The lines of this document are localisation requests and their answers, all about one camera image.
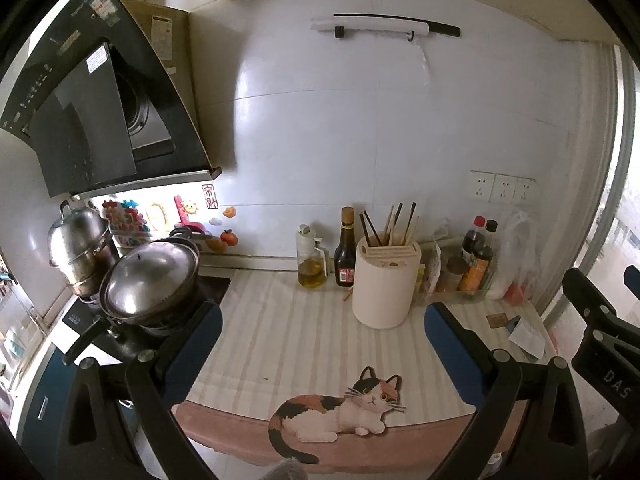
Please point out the dark chopstick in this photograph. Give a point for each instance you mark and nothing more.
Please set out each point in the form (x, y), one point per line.
(363, 230)
(398, 220)
(410, 222)
(371, 229)

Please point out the white wall hook rail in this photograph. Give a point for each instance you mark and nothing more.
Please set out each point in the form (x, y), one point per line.
(385, 25)

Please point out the cat printed table mat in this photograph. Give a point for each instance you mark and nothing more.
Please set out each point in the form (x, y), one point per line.
(300, 340)

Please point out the glass oil bottle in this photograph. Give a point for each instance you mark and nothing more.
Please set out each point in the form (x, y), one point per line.
(311, 272)

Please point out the white wall outlet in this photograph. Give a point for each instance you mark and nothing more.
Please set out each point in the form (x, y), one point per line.
(524, 191)
(504, 189)
(482, 186)

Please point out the clear organiser tray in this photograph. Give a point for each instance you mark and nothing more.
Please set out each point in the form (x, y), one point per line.
(450, 296)

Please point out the yellow seasoning packets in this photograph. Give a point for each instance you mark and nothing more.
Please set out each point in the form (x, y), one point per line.
(421, 280)

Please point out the black range hood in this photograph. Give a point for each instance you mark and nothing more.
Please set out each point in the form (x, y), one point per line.
(75, 110)

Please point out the black wok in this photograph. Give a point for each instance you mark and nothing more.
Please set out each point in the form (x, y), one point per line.
(150, 330)

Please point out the steel wok lid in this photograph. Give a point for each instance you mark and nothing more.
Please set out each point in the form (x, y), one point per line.
(150, 280)

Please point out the translucent plastic wrapper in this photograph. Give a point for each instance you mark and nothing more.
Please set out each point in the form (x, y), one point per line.
(442, 232)

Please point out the persimmon wall sticker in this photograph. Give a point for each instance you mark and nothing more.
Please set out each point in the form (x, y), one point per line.
(222, 240)

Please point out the grey window frame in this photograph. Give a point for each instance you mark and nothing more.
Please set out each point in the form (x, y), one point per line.
(607, 160)

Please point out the colourful letter wall decoration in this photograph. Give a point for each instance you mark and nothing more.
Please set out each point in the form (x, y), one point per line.
(127, 220)

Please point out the brown rectangular tag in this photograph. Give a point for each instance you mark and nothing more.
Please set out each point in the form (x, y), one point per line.
(496, 320)

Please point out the steel steamer pot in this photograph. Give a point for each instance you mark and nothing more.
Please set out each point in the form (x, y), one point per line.
(80, 255)

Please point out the white paper sheet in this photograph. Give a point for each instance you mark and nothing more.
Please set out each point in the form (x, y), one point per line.
(529, 340)

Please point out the soy sauce bottle orange label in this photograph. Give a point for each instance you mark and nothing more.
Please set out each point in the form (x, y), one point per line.
(474, 272)

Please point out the small orange wall sticker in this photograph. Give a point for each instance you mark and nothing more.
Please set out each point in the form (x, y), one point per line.
(229, 211)

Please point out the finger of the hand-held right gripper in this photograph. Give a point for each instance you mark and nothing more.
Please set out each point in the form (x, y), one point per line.
(634, 282)
(582, 295)

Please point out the blue cabinet door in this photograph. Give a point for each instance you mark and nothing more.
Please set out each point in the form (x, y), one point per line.
(50, 400)

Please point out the spice jar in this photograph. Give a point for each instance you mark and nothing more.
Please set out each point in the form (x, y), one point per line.
(454, 272)

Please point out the orange and white seasoning packet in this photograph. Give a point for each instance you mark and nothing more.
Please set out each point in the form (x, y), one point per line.
(433, 265)

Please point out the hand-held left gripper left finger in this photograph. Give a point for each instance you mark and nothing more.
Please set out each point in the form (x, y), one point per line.
(197, 355)

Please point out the clear plastic bag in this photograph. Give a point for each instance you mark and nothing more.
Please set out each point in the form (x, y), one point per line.
(520, 260)

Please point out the red seal wall sticker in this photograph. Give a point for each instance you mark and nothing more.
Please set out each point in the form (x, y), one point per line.
(209, 196)

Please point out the black stove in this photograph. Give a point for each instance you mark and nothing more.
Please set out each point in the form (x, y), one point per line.
(215, 287)

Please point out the wooden chopstick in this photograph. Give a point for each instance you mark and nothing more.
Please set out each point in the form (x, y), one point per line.
(389, 225)
(415, 230)
(347, 294)
(396, 235)

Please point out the dark bottle with gold cap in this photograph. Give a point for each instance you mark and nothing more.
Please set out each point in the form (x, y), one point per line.
(345, 265)

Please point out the dark bottle with black cap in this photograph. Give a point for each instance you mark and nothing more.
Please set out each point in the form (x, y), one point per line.
(492, 240)

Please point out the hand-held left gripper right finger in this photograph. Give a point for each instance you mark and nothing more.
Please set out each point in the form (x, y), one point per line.
(450, 360)

